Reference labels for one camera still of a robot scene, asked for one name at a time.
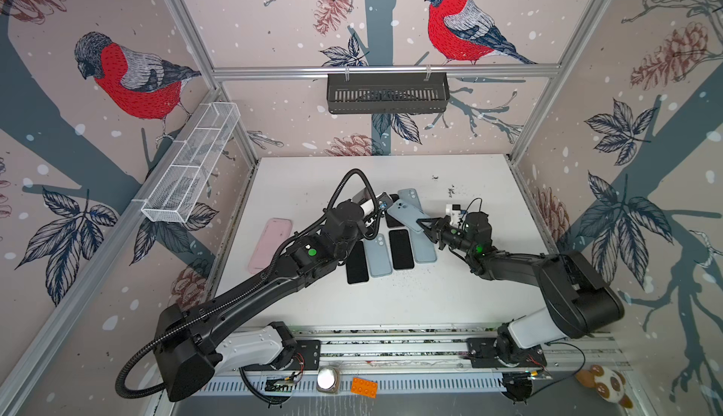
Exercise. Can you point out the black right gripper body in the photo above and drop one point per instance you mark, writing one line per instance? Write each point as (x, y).
(457, 238)

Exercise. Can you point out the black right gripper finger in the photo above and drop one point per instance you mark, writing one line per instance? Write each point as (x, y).
(432, 234)
(434, 223)

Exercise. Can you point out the large phone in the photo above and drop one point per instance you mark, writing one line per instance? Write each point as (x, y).
(423, 250)

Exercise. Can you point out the pale blue case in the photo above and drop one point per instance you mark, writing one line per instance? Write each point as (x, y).
(377, 257)
(407, 214)

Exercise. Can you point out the blue phone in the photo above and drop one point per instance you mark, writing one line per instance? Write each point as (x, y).
(401, 250)

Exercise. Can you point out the black phone table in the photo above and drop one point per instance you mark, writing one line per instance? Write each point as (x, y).
(356, 265)

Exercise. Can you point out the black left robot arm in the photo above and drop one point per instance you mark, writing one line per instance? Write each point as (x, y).
(188, 343)

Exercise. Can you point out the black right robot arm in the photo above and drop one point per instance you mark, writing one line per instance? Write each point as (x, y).
(577, 300)

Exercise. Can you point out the small phone light case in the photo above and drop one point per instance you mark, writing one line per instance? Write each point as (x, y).
(410, 195)

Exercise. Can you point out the pink phone case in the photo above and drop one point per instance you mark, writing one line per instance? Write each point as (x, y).
(276, 231)

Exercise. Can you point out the orange toy brick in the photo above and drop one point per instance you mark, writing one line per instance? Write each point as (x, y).
(364, 387)

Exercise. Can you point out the clear jar white lid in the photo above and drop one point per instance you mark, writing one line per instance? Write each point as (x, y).
(328, 380)

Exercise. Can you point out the brown white plush toy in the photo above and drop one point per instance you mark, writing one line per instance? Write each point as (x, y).
(608, 383)

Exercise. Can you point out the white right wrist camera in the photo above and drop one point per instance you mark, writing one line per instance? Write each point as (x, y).
(456, 213)

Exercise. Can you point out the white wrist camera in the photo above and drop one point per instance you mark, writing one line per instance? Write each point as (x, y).
(456, 213)
(370, 204)

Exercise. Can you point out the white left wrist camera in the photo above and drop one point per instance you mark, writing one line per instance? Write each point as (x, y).
(370, 204)

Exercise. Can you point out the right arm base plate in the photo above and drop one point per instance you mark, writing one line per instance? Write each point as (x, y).
(489, 353)

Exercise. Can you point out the black wire wall basket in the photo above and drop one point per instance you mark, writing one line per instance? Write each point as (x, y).
(387, 93)

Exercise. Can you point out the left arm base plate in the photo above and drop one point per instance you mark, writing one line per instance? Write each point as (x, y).
(304, 356)

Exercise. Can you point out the white mesh wall basket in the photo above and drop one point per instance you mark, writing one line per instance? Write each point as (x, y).
(180, 187)

